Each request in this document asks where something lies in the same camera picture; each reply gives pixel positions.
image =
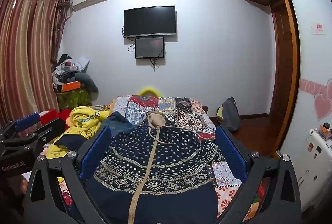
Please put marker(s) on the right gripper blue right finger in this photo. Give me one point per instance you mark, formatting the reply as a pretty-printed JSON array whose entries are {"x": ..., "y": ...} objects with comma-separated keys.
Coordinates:
[{"x": 234, "y": 159}]

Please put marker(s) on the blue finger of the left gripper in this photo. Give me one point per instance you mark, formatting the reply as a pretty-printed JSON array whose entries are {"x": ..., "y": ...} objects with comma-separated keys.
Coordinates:
[{"x": 27, "y": 122}]

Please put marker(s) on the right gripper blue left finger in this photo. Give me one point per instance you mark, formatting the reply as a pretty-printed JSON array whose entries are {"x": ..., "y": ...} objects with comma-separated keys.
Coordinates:
[{"x": 92, "y": 151}]

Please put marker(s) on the navy patterned hooded jacket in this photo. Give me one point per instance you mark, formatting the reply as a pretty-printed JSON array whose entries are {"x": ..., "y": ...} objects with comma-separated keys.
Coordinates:
[{"x": 157, "y": 172}]

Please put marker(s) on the pile of clutter clothes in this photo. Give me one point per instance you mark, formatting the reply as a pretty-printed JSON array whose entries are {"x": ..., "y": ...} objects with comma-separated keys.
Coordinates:
[{"x": 68, "y": 69}]

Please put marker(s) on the person's left hand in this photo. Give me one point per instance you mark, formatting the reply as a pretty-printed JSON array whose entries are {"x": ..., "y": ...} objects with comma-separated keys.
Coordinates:
[{"x": 23, "y": 184}]

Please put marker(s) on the red plush item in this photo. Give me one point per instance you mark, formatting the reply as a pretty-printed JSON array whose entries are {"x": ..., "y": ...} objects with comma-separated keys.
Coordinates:
[{"x": 51, "y": 114}]

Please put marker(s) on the yellow cartoon fleece blanket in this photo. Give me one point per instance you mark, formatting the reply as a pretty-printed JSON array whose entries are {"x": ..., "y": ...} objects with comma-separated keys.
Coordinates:
[{"x": 83, "y": 122}]

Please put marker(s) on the green cloth covered stand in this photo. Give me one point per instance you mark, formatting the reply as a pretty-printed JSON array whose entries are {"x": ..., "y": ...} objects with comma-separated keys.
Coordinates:
[{"x": 73, "y": 98}]

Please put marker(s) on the blue denim garment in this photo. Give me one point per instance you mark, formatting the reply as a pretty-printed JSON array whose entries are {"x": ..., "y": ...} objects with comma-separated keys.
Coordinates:
[{"x": 117, "y": 124}]

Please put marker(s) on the orange box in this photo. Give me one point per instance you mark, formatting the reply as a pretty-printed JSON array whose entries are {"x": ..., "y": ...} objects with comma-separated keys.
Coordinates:
[{"x": 71, "y": 86}]

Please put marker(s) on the grey bag on floor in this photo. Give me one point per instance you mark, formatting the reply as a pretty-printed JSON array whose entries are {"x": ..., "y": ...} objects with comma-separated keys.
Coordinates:
[{"x": 228, "y": 116}]

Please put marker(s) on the patchwork patterned bedspread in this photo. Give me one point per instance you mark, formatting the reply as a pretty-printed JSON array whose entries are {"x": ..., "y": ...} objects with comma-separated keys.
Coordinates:
[{"x": 188, "y": 114}]

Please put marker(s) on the white cabinet with stickers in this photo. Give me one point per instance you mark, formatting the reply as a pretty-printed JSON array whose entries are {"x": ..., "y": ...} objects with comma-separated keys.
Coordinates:
[{"x": 313, "y": 168}]

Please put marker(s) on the striped red-gold curtain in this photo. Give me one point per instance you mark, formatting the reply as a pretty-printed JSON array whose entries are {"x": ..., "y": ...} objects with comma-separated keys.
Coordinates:
[{"x": 31, "y": 32}]

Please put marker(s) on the wooden wardrobe with door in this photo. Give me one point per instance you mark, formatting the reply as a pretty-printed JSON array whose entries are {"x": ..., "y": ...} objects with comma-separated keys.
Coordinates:
[{"x": 287, "y": 67}]

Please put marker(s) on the small wall monitor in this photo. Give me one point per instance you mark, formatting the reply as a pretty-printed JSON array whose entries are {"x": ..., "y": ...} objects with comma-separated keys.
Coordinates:
[{"x": 149, "y": 47}]

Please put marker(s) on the large wall television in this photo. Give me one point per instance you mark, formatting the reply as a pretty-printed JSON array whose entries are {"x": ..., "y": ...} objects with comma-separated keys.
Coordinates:
[{"x": 149, "y": 21}]

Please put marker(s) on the white wall switch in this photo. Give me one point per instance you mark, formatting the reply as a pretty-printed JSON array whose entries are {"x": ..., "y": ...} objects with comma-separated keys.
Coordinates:
[{"x": 318, "y": 29}]

